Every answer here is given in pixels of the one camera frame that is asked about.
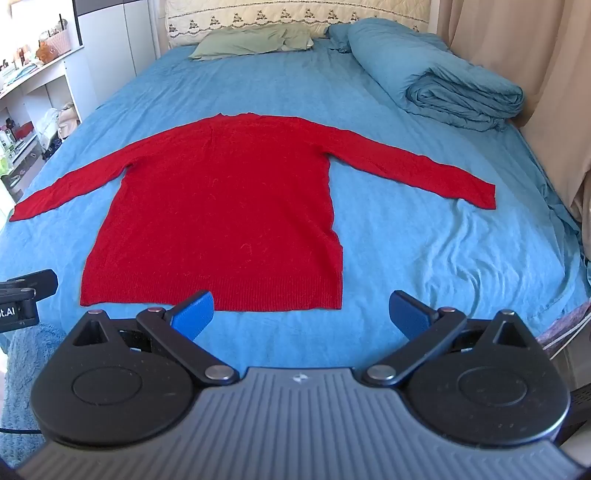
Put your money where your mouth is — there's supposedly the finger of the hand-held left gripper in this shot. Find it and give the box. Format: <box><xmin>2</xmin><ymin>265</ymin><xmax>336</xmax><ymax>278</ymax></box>
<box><xmin>0</xmin><ymin>270</ymin><xmax>59</xmax><ymax>300</ymax></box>

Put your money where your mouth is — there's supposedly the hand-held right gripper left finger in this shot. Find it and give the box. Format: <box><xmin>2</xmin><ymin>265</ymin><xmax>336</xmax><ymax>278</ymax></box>
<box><xmin>69</xmin><ymin>290</ymin><xmax>240</xmax><ymax>387</ymax></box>

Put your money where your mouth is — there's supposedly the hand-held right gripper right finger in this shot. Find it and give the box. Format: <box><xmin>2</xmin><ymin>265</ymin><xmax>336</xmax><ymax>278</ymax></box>
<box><xmin>361</xmin><ymin>290</ymin><xmax>539</xmax><ymax>387</ymax></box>

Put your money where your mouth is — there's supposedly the red knit sweater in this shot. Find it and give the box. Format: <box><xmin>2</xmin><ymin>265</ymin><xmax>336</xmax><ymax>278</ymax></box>
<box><xmin>10</xmin><ymin>113</ymin><xmax>497</xmax><ymax>313</ymax></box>

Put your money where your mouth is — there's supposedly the blue fluffy mat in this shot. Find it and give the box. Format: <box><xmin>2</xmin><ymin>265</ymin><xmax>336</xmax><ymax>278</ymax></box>
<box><xmin>0</xmin><ymin>322</ymin><xmax>66</xmax><ymax>468</ymax></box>

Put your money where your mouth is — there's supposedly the blue bed sheet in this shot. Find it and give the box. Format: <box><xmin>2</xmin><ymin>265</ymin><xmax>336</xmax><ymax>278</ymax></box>
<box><xmin>0</xmin><ymin>34</ymin><xmax>591</xmax><ymax>384</ymax></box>

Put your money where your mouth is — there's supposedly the white bag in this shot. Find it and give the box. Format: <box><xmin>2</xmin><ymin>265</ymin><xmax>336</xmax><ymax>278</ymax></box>
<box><xmin>36</xmin><ymin>103</ymin><xmax>78</xmax><ymax>153</ymax></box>

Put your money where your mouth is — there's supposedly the patterned purple cloth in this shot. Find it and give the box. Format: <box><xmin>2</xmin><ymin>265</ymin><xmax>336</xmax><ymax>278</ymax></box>
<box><xmin>538</xmin><ymin>298</ymin><xmax>591</xmax><ymax>352</ymax></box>

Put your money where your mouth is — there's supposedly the white shelf unit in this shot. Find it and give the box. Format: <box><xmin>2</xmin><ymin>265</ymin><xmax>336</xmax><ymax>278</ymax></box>
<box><xmin>0</xmin><ymin>48</ymin><xmax>100</xmax><ymax>206</ymax></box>

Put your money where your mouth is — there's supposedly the blue bolster pillow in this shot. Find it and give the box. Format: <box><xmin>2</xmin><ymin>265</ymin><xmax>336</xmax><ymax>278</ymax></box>
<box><xmin>327</xmin><ymin>18</ymin><xmax>526</xmax><ymax>133</ymax></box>

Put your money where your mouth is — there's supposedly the pink basket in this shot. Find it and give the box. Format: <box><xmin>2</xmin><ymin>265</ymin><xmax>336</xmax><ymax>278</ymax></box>
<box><xmin>44</xmin><ymin>27</ymin><xmax>73</xmax><ymax>58</ymax></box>

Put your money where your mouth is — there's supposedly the white wardrobe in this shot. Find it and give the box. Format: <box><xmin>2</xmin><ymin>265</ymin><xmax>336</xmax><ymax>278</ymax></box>
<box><xmin>76</xmin><ymin>0</ymin><xmax>161</xmax><ymax>123</ymax></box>

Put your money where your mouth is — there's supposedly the beige curtain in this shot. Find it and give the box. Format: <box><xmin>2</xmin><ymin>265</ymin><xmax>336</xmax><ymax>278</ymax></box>
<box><xmin>436</xmin><ymin>0</ymin><xmax>591</xmax><ymax>224</ymax></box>

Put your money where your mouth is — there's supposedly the green pillow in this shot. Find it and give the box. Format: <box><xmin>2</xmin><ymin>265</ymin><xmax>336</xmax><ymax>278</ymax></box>
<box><xmin>189</xmin><ymin>23</ymin><xmax>315</xmax><ymax>62</ymax></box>

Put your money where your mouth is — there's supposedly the cream quilted headboard cover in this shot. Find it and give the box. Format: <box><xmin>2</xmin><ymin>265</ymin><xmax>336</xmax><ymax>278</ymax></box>
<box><xmin>165</xmin><ymin>0</ymin><xmax>433</xmax><ymax>49</ymax></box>

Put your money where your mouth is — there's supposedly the white cable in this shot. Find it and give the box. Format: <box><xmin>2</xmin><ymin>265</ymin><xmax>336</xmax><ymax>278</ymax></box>
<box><xmin>544</xmin><ymin>318</ymin><xmax>591</xmax><ymax>363</ymax></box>

